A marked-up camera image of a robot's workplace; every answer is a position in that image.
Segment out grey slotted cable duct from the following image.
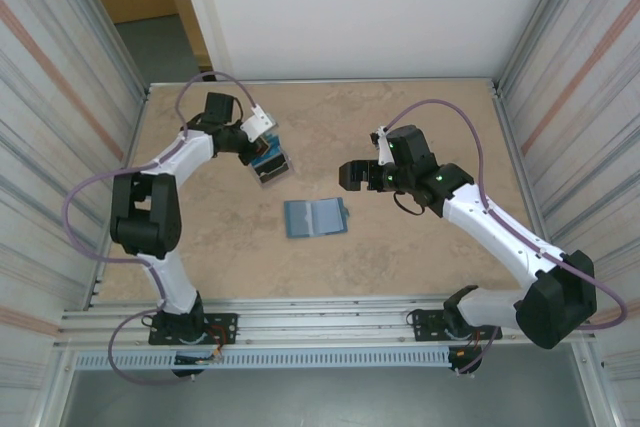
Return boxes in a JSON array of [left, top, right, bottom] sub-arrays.
[[73, 349, 451, 371]]

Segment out red black power wires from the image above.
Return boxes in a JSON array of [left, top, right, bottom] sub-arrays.
[[207, 324, 236, 364], [447, 329, 484, 364]]

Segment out black credit card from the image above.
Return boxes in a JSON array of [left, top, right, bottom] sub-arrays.
[[253, 156, 289, 174]]

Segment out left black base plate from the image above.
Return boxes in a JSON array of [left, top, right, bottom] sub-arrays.
[[148, 312, 239, 347]]

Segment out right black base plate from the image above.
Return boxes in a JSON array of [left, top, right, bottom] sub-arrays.
[[410, 307, 503, 343]]

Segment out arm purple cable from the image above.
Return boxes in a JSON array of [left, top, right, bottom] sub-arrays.
[[60, 72, 259, 386], [384, 99, 629, 377]]

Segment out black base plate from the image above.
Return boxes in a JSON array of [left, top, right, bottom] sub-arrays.
[[148, 312, 239, 347], [410, 307, 503, 343]]

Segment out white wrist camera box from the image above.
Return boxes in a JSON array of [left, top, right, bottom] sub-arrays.
[[239, 104, 277, 144], [370, 125, 395, 167]]

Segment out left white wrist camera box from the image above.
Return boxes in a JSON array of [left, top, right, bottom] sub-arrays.
[[239, 104, 277, 144]]

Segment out wide aluminium extrusion rail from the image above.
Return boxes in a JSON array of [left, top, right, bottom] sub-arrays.
[[53, 296, 599, 352]]

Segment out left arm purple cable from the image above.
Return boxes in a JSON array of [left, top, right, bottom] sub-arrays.
[[60, 72, 259, 386]]

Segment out blue card holder wallet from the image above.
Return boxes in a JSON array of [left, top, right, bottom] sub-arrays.
[[283, 196, 351, 239]]

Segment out stack of teal cards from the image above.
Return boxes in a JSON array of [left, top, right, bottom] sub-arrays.
[[247, 134, 293, 189]]

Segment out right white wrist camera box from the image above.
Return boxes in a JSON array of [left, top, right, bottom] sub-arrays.
[[370, 125, 395, 167]]

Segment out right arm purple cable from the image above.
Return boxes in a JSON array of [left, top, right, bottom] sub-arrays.
[[384, 99, 629, 377]]

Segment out thin aluminium table rail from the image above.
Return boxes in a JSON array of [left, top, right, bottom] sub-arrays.
[[147, 77, 500, 89]]

